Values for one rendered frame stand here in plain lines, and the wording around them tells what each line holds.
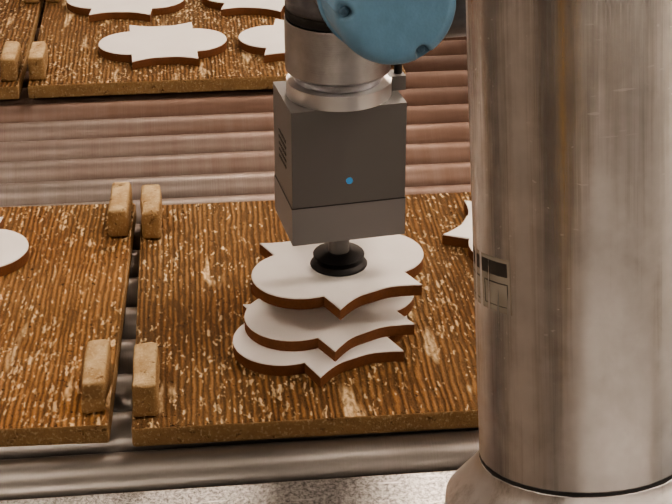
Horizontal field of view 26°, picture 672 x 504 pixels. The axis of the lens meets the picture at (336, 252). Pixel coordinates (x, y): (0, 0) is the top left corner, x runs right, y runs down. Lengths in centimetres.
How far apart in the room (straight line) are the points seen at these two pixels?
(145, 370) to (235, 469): 9
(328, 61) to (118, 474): 31
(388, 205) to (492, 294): 49
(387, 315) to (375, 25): 30
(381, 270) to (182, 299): 17
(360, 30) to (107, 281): 41
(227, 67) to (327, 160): 61
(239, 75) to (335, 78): 61
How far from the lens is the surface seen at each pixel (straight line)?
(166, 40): 168
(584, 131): 54
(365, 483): 98
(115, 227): 125
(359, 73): 100
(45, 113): 158
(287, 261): 110
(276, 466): 100
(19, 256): 122
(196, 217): 128
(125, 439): 104
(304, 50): 100
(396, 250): 112
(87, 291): 118
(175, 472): 100
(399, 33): 87
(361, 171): 104
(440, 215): 129
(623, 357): 56
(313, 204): 104
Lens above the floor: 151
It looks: 28 degrees down
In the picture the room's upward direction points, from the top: straight up
